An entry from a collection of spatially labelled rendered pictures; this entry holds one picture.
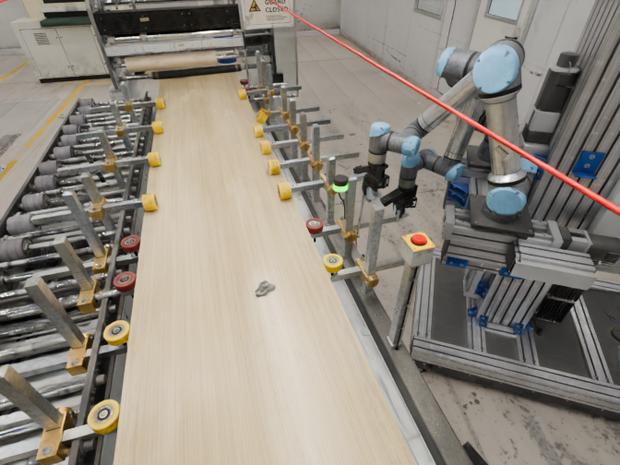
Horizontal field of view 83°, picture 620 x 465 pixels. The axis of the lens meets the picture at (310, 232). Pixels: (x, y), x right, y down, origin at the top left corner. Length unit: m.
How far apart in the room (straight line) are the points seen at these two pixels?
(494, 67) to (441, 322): 1.42
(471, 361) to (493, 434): 0.35
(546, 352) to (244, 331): 1.64
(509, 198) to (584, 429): 1.43
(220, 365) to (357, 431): 0.44
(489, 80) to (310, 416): 1.06
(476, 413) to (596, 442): 0.55
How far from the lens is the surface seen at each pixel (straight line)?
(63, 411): 1.34
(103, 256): 1.79
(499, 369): 2.10
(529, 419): 2.31
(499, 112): 1.25
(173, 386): 1.18
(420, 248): 1.03
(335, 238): 1.82
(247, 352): 1.18
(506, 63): 1.20
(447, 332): 2.16
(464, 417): 2.18
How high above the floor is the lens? 1.89
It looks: 40 degrees down
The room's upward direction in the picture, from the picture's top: 1 degrees counter-clockwise
